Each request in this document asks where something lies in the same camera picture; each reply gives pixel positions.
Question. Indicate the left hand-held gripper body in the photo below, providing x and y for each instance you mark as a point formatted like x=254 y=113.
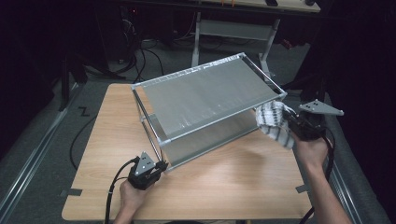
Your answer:
x=141 y=177

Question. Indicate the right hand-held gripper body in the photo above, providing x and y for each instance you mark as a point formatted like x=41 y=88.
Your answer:
x=308 y=127

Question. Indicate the person's right hand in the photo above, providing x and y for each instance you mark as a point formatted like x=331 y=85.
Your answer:
x=314 y=152

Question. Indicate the background desk with white legs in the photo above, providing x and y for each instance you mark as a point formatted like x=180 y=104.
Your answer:
x=233 y=29

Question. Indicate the grey tape piece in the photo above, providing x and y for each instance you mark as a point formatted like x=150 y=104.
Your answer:
x=301 y=188
x=73 y=192

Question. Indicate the dark computer tower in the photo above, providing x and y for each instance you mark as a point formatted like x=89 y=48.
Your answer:
x=129 y=28

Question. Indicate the small red object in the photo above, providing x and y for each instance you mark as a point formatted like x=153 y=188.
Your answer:
x=287 y=43

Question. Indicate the metal floor rail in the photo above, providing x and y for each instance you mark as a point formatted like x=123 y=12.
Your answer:
x=342 y=186
x=31 y=161

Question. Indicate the black stand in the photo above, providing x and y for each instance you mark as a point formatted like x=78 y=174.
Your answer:
x=320 y=93
x=64 y=87

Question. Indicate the white black-striped cloth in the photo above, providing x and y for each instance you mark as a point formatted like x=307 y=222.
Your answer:
x=274 y=124

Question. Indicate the metal rack with grey shelves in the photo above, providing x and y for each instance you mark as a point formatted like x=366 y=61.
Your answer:
x=205 y=96

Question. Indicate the person's left hand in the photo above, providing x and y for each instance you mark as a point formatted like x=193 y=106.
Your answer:
x=132 y=197

